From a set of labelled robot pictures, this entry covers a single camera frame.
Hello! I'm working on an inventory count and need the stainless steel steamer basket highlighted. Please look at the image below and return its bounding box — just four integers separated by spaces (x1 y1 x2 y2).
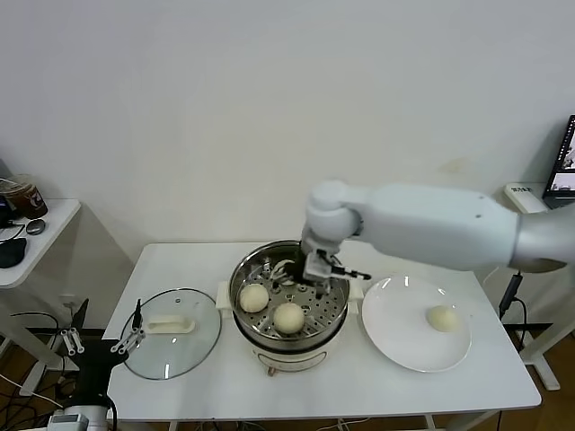
217 240 364 342

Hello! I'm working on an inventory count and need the black cable with adapter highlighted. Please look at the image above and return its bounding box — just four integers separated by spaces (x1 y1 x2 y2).
497 270 527 356

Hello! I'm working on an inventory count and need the cream steamed baozi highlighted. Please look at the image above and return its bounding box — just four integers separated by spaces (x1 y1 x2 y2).
425 304 460 334
272 303 305 337
239 284 270 314

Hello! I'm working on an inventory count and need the glass pot lid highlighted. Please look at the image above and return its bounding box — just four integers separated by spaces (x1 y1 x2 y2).
119 288 223 382

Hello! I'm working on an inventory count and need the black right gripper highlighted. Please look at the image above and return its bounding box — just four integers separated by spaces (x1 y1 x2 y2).
268 251 373 301

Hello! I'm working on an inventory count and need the white round plate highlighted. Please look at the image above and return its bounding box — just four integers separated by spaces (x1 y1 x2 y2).
360 275 473 374

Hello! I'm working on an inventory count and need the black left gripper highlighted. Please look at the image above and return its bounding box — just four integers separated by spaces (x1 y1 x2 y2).
61 297 147 400

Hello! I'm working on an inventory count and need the white wall socket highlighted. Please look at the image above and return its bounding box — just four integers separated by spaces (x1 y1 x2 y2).
58 293 87 312

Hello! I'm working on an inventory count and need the cream electric cooker base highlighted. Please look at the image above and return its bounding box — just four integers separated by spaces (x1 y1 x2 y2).
233 309 349 376

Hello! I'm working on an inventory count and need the white side desk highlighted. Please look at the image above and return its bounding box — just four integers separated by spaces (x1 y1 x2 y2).
501 181 575 392
0 199 83 397

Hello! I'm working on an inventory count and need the plastic iced coffee cup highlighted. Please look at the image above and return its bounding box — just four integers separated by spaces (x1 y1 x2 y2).
2 173 49 221

